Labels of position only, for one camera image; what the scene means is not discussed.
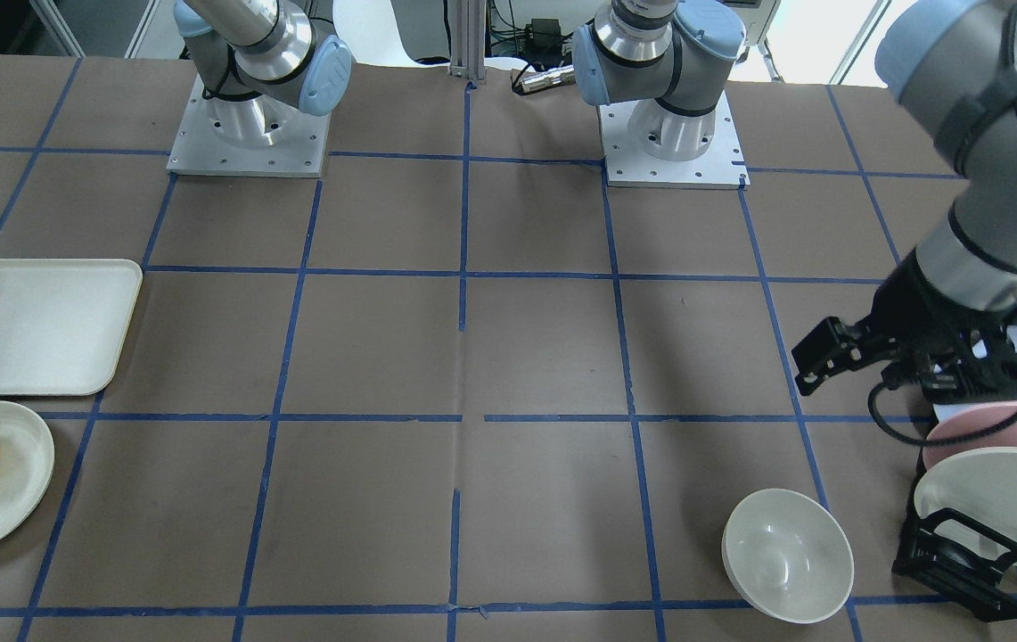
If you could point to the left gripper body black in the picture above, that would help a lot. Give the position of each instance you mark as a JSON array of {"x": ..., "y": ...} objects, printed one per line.
[{"x": 925, "y": 314}]

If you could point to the white bowl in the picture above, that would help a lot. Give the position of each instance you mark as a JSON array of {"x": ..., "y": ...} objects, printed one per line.
[{"x": 787, "y": 556}]

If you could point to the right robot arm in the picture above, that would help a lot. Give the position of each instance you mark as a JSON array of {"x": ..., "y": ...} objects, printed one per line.
[{"x": 267, "y": 81}]

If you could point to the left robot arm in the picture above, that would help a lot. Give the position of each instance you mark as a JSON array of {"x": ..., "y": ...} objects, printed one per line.
[{"x": 951, "y": 64}]

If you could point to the cream round plate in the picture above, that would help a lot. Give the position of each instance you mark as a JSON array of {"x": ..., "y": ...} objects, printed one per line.
[{"x": 27, "y": 456}]

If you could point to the cream rectangular tray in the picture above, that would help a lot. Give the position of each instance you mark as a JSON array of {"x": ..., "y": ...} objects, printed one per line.
[{"x": 63, "y": 323}]

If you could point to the black dish rack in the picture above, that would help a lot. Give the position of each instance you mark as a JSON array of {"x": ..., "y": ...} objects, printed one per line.
[{"x": 953, "y": 570}]

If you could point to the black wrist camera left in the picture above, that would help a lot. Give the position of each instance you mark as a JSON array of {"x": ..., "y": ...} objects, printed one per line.
[{"x": 833, "y": 347}]

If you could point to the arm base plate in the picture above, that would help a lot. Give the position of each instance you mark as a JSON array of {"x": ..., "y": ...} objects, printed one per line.
[
  {"x": 256, "y": 138},
  {"x": 646, "y": 146}
]

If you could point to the aluminium frame post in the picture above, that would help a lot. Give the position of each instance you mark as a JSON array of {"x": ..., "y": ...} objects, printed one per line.
[{"x": 466, "y": 31}]

